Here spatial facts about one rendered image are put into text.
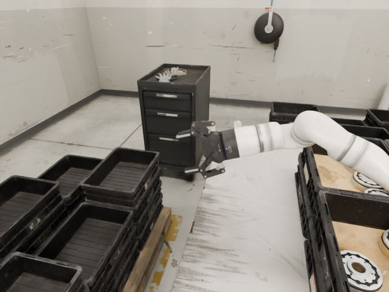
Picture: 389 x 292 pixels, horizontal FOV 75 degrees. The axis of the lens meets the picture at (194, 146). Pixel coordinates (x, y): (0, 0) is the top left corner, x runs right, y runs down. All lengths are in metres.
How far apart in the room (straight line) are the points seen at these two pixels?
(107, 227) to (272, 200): 0.85
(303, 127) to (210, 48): 3.32
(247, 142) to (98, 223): 1.08
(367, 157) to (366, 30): 3.40
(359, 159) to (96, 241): 1.19
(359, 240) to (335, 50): 3.25
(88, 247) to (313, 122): 1.15
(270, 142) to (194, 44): 3.36
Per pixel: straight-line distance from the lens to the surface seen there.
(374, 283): 0.77
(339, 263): 0.67
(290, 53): 3.84
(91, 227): 1.50
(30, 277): 1.27
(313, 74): 3.95
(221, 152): 0.64
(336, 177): 1.11
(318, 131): 0.62
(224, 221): 0.99
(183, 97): 1.88
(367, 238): 0.91
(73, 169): 1.98
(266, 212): 1.05
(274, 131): 0.62
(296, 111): 2.55
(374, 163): 0.65
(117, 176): 1.61
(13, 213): 1.59
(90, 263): 1.35
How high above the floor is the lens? 1.41
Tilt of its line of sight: 30 degrees down
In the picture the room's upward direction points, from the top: straight up
